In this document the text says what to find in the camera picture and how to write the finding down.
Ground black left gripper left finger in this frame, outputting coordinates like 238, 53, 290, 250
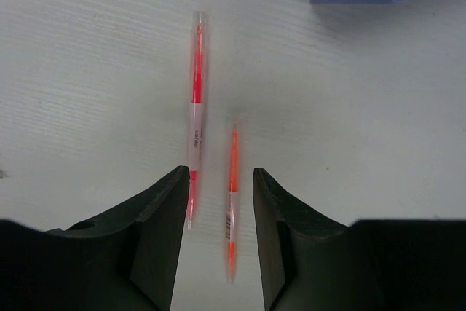
1, 166, 189, 310

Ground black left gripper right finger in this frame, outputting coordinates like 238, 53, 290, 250
253, 168, 465, 310

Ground orange gel pen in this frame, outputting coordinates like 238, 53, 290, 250
225, 120, 240, 283

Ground pink gel pen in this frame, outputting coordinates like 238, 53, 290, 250
186, 11, 207, 229

